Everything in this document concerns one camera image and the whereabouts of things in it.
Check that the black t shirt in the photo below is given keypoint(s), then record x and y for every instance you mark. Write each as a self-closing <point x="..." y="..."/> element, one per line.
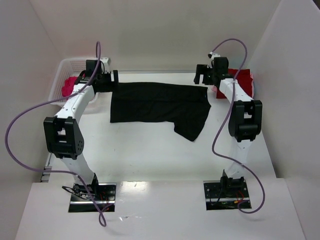
<point x="186" y="106"/>

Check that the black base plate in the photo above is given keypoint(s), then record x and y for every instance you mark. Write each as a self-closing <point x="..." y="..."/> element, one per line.
<point x="80" y="201"/>
<point x="226" y="199"/>

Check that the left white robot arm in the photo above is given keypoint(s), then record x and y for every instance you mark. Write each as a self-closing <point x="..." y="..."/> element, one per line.
<point x="62" y="132"/>

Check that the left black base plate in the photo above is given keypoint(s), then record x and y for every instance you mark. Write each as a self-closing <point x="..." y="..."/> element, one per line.
<point x="80" y="201"/>

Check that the magenta t shirt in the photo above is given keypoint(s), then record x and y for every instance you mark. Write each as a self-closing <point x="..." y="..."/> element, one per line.
<point x="67" y="88"/>

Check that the folded red t shirt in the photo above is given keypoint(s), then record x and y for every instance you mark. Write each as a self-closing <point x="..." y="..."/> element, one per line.
<point x="232" y="72"/>

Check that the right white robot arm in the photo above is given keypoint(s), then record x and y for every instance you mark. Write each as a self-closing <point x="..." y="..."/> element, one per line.
<point x="245" y="119"/>

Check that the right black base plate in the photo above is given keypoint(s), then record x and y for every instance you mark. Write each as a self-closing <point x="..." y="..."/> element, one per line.
<point x="226" y="199"/>

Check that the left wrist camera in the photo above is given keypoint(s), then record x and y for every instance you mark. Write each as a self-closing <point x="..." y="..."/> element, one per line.
<point x="105" y="65"/>

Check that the white plastic basket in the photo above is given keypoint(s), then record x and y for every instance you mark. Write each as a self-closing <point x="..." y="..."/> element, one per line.
<point x="68" y="67"/>

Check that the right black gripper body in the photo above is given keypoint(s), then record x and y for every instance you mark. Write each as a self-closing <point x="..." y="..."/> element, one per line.
<point x="199" y="74"/>

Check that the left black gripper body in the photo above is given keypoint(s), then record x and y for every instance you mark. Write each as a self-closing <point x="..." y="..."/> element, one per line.
<point x="115" y="80"/>

